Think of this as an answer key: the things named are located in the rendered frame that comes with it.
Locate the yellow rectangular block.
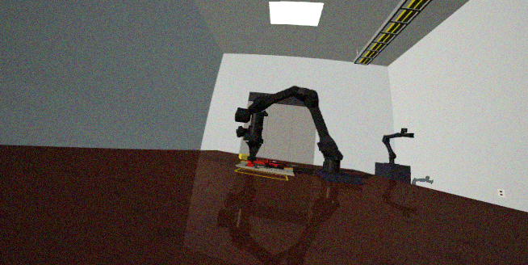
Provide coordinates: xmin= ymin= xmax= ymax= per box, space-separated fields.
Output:
xmin=238 ymin=153 xmax=249 ymax=160

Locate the beige flat slab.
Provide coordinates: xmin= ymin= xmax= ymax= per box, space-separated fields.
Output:
xmin=236 ymin=159 xmax=295 ymax=176

